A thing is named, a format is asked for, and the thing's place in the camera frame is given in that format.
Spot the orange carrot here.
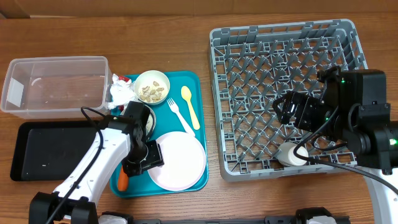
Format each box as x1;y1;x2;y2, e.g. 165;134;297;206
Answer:
118;166;129;192

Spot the pink round plate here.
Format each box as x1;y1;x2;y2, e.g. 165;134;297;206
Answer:
148;131;206;191

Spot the white paper cup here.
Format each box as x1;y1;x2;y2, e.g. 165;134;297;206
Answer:
276;142;307;166

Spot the white plastic fork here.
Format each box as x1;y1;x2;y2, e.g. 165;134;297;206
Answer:
167;98;195;136

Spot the yellow plastic spoon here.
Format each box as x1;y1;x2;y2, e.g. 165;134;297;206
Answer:
181;86;200;130

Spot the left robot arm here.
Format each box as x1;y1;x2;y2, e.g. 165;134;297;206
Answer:
29;101;164;224

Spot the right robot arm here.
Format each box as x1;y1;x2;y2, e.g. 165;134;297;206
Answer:
272;67;397;223

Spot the grey dishwasher rack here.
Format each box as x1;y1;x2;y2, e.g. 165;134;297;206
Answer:
210;19;369;182

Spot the grey bowl with peanuts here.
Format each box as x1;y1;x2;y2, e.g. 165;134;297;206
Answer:
146;106;156;139

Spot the teal plastic tray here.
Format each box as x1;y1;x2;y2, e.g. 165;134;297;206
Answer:
109;70;208;198

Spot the crumpled white paper napkin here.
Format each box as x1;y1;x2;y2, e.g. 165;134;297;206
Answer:
108;73;138;110

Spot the cream bowl with peanuts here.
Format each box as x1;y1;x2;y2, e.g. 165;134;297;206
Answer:
133;70;170;105

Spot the red wrapper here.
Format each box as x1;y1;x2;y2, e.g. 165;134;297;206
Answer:
118;76;131;83

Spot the black plastic tray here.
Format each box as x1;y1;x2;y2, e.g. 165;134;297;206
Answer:
10;121;96;181

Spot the clear plastic bin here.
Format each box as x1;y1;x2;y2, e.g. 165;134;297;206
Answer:
1;56;112;119

